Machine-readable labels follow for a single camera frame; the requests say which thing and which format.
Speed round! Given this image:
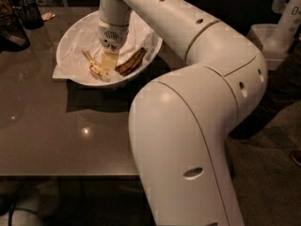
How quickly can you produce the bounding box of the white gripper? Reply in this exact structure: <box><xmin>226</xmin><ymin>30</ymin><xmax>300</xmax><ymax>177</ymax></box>
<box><xmin>98</xmin><ymin>20</ymin><xmax>129</xmax><ymax>70</ymax></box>

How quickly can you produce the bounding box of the yellow spotted banana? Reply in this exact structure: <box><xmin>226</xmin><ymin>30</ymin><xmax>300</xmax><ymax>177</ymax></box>
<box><xmin>115</xmin><ymin>48</ymin><xmax>146</xmax><ymax>76</ymax></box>

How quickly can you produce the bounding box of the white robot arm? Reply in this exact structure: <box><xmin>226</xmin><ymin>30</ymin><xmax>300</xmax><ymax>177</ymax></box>
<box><xmin>102</xmin><ymin>0</ymin><xmax>267</xmax><ymax>226</ymax></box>

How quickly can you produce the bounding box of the short banana piece with stem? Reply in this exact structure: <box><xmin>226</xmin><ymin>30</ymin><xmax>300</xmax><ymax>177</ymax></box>
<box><xmin>82</xmin><ymin>50</ymin><xmax>111</xmax><ymax>82</ymax></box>

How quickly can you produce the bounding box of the white bowl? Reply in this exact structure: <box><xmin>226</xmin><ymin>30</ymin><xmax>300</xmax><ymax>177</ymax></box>
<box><xmin>55</xmin><ymin>9</ymin><xmax>164</xmax><ymax>89</ymax></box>

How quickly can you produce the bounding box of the white paper liner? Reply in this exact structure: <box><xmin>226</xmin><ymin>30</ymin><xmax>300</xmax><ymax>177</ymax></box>
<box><xmin>52</xmin><ymin>9</ymin><xmax>158</xmax><ymax>83</ymax></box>

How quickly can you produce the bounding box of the small crumpled wrapper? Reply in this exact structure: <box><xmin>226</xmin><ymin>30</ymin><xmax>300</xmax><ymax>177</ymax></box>
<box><xmin>41</xmin><ymin>12</ymin><xmax>55</xmax><ymax>22</ymax></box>

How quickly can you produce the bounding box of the black mesh pen cup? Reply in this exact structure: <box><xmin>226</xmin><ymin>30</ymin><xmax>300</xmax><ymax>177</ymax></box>
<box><xmin>16</xmin><ymin>0</ymin><xmax>44</xmax><ymax>30</ymax></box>

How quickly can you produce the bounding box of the dark round container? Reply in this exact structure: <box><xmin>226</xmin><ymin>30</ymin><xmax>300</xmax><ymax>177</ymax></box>
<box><xmin>0</xmin><ymin>0</ymin><xmax>30</xmax><ymax>52</ymax></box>

